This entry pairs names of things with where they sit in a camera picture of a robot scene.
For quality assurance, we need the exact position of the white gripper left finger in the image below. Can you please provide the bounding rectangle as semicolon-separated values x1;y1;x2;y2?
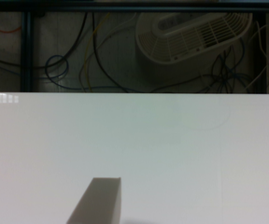
66;178;121;224

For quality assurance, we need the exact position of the white plastic fan heater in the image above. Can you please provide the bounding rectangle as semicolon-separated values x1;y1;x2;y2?
134;13;252;83

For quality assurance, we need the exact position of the black cable on floor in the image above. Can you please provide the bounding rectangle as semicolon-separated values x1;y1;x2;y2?
92;12;133;93

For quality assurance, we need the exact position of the blue coiled cable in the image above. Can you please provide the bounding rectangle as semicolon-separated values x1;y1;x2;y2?
45;54;70;82

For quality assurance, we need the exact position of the yellow cable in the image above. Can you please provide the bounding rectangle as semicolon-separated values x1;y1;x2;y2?
78;12;111;93

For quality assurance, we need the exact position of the orange cable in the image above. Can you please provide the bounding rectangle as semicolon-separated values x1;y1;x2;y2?
0;19;22;35

